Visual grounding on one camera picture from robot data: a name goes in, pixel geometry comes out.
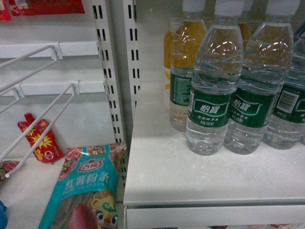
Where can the slotted shelf upright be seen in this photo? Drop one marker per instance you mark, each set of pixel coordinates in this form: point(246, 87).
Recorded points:
point(106, 44)
point(131, 34)

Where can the back-left water bottle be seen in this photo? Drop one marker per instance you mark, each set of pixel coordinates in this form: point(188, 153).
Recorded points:
point(186, 43)

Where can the red snack bag top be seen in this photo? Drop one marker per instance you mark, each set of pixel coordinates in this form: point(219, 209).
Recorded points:
point(45, 7)

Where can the right barcode water bottle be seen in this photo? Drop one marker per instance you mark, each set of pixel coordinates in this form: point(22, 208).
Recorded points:
point(287, 122)

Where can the yellow drink bottle behind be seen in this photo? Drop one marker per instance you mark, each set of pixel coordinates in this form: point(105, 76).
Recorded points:
point(174, 23)

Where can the red snack bag corner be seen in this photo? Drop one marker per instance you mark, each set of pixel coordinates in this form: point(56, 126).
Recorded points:
point(4, 11)

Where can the left slotted shelf upright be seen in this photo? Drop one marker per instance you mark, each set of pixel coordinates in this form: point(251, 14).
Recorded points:
point(106, 44)

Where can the blue object bottom-left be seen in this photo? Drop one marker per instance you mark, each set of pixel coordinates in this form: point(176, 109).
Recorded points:
point(3, 216)

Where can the right slotted shelf upright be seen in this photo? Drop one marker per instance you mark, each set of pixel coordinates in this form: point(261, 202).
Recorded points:
point(131, 34)

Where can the front-left green label water bottle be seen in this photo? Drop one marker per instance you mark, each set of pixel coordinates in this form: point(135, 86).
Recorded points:
point(216, 73)

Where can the floral packet left edge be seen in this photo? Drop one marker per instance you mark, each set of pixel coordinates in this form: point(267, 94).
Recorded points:
point(5, 167)

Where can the teal sweet potato noodle bag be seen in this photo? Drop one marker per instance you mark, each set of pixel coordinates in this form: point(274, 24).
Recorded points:
point(84, 196)

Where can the upper white wire hook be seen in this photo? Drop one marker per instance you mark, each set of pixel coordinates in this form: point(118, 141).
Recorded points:
point(55, 55)

